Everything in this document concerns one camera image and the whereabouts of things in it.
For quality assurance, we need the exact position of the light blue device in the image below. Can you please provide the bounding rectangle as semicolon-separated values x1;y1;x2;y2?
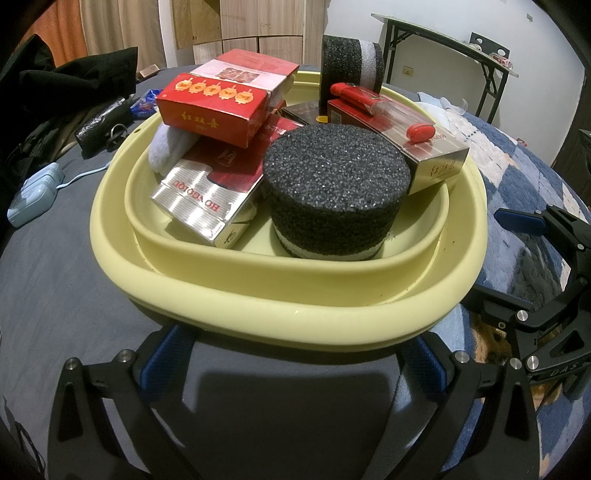
7;161;65;228

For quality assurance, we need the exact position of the silver and red box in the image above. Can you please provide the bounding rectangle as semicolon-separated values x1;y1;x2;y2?
327;98;471;195
150;113;305;248

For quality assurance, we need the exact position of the black clothing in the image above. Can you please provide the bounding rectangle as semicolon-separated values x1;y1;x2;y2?
0;33;140;158

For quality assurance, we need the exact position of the white cloth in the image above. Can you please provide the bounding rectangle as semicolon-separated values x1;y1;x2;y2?
148;124;200;177

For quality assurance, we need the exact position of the orange brown printed blanket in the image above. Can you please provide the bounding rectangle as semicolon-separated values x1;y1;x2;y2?
471;318;561;407

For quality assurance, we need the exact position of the pale yellow plastic basin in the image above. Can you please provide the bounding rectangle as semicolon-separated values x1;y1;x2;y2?
90;69;486;354

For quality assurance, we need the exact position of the red and clear plastic case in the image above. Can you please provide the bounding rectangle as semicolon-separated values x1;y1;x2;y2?
330;82;435;144

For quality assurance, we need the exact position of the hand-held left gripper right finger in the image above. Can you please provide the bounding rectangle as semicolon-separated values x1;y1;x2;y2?
385;333;541;480

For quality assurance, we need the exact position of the clutter on folding table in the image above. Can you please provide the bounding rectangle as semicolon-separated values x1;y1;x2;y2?
465;31;514;70

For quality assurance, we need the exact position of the black plastic bag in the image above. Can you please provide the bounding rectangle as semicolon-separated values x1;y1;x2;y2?
75;96;136;155

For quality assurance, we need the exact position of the light blue cable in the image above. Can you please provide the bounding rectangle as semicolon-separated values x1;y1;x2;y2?
56;161;112;191

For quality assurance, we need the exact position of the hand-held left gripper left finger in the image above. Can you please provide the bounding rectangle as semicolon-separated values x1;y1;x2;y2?
48;324;204;480

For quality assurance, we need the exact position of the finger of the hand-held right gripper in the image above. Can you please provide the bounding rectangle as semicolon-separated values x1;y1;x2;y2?
493;205;591;287
462;277;591;365

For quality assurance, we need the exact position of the red box with gold print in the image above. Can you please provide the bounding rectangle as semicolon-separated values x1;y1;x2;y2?
156;50;300;149

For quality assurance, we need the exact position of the wooden wardrobe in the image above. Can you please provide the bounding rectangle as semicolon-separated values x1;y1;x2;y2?
172;0;328;66

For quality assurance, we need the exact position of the black white foam cylinder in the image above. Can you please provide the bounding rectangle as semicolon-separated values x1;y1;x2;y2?
320;34;385;109
262;124;411;260

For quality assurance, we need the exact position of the beige curtain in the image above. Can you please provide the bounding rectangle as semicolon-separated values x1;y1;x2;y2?
28;0;177;72

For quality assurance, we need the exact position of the clear plastic wrap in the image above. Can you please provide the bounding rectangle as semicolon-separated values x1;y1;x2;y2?
414;89;468;118

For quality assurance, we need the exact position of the black folding table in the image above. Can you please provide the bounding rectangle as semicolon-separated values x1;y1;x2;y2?
370;13;520;126

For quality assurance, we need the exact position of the blue packet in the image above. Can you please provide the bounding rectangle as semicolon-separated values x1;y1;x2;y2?
130;88;158;117

